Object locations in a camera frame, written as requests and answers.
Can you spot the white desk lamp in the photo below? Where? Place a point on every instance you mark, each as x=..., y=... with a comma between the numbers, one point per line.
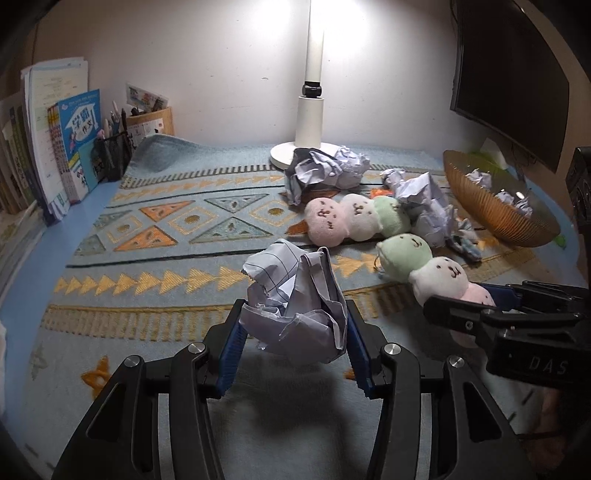
x=309, y=120

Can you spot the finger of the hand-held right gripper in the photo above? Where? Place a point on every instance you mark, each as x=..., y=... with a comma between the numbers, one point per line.
x=461, y=318
x=501, y=295

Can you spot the black monitor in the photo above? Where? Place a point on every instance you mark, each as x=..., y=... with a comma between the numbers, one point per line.
x=508, y=83

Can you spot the row of standing books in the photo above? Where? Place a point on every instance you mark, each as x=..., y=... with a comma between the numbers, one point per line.
x=46, y=120

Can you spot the checked paper sheet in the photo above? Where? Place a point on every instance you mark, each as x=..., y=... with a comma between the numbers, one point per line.
x=295, y=323

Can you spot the person's right hand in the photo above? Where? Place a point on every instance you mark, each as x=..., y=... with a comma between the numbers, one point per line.
x=549, y=415

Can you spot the group of paper balls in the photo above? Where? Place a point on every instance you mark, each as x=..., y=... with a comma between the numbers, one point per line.
x=351, y=161

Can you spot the brown woven basket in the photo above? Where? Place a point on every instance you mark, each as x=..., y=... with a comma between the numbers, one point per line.
x=498, y=212

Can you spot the green white tissue pack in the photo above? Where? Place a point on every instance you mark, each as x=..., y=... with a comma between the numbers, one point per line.
x=494, y=157

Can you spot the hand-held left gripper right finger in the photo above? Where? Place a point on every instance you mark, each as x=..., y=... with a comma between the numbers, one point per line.
x=362, y=355

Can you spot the black mesh pen holder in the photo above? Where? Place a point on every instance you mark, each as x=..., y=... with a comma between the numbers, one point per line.
x=111, y=157

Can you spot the flat stack of books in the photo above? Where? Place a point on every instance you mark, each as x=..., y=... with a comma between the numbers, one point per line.
x=14, y=249

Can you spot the blue cover workbook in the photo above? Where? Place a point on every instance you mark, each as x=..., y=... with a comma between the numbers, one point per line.
x=81, y=124

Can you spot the dark cloth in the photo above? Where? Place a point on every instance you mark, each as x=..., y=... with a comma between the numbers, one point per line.
x=298, y=167

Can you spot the three-ball dango plush toy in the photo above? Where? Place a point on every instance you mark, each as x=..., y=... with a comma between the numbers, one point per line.
x=360, y=217
x=438, y=277

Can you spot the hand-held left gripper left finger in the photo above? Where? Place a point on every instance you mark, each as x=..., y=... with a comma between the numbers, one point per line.
x=231, y=350

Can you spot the blue plaid bow hair clip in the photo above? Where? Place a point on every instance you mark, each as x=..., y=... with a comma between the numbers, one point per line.
x=466, y=240

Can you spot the blue patterned woven mat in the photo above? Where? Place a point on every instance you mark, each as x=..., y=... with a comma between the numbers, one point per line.
x=138, y=286

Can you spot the wooden desk organizer box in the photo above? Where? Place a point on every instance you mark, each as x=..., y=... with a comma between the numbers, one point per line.
x=154, y=124

